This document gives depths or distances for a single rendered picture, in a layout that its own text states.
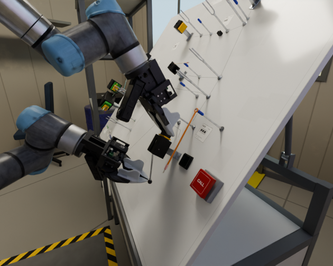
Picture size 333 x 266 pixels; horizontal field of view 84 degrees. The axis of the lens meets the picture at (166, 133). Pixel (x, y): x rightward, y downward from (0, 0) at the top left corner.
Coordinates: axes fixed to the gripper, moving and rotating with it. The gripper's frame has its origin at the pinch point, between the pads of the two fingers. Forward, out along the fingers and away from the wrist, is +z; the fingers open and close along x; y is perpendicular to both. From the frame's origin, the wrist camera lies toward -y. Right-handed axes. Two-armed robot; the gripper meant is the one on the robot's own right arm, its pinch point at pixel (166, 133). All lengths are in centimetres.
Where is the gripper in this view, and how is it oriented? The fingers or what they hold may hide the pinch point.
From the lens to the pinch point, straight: 55.9
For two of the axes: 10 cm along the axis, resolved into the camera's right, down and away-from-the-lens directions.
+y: 7.5, -6.1, 2.6
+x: -4.7, -2.2, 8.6
